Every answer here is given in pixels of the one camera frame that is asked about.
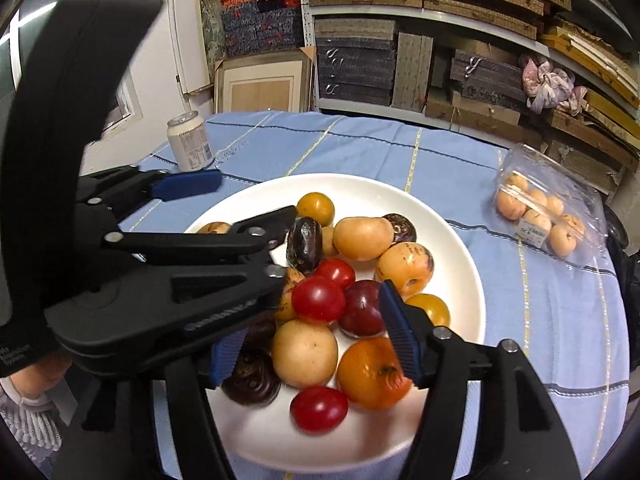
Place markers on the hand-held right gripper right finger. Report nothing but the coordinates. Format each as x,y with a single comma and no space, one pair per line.
400,330

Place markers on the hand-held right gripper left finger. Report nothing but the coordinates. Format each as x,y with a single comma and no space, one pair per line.
225,360

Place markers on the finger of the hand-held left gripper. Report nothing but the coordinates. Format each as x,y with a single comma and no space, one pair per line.
190,182
240,240

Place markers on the loquat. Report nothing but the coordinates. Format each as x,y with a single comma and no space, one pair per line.
212,227
327,241
363,237
304,352
291,295
406,267

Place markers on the water chestnut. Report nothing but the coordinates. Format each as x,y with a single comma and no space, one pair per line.
400,227
261,332
304,245
250,377

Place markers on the yellow tomato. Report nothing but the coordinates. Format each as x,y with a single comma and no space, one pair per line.
315,208
430,307

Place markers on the small dark red plum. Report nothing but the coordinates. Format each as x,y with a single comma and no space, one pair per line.
362,307

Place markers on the white oval plate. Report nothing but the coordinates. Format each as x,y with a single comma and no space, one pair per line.
440,260

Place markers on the red cherry tomato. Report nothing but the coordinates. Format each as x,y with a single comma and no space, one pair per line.
318,300
319,408
336,272

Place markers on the white drink can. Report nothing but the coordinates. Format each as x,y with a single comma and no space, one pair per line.
190,142

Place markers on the small mandarin orange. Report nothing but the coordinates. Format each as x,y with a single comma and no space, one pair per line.
372,372

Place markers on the white board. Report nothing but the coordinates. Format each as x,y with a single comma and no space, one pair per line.
192,50

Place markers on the dark window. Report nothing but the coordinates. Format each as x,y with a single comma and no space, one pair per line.
35,5

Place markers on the green patterned panel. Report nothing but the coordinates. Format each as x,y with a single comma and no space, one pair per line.
210,20

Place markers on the cluster of small pale loquats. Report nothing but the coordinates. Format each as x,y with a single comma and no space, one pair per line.
510,205

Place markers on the metal shelving unit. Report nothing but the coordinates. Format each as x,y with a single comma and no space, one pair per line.
307,60

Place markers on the blue checked tablecloth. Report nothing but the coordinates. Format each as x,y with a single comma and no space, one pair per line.
400,160

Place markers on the stack of blue patterned boxes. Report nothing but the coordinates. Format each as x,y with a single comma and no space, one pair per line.
260,25

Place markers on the stack of dark flat boxes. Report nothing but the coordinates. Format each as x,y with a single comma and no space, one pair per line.
350,65

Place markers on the clear plastic fruit box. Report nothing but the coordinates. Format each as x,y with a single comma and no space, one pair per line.
550,175

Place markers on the black chair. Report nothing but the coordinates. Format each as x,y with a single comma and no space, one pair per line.
622,260

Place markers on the upright grey patterned box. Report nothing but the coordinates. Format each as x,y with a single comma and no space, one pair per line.
412,70

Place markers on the stack of dark drawer boxes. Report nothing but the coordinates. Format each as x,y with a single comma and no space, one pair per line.
485,75

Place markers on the pink fabric bundle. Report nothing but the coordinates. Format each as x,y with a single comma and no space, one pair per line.
550,82

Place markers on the stack of yellow-edged boxes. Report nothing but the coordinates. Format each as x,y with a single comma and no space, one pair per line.
590,50

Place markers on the wooden picture frame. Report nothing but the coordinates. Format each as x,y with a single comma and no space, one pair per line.
260,90

